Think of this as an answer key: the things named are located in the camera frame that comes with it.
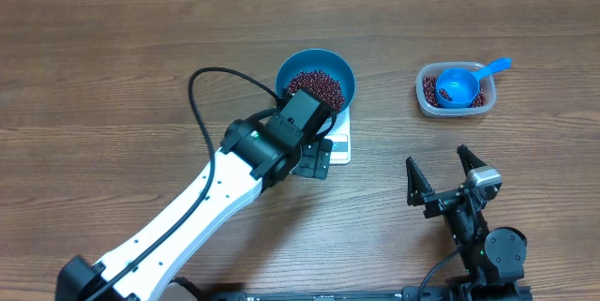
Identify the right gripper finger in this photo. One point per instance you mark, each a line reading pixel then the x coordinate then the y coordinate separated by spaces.
pixel 468 159
pixel 418 186

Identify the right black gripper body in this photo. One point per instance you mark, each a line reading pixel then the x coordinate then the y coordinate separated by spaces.
pixel 442 203

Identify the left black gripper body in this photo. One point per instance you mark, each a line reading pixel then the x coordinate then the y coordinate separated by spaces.
pixel 313 163

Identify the blue plastic measuring scoop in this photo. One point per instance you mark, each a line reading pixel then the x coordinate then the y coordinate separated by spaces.
pixel 457 88

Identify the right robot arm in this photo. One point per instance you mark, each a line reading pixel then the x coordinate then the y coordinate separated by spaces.
pixel 493 259

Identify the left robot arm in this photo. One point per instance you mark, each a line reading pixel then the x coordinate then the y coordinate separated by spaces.
pixel 253 156

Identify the white digital kitchen scale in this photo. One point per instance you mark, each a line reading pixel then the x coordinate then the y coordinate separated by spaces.
pixel 340 136

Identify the blue metal bowl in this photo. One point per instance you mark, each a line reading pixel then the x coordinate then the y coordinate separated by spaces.
pixel 318 59

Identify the red adzuki beans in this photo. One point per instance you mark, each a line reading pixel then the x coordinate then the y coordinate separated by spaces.
pixel 330 90

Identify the clear plastic food container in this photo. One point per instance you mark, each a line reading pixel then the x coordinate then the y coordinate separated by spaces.
pixel 487 86

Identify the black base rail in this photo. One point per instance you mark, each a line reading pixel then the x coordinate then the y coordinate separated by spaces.
pixel 323 295

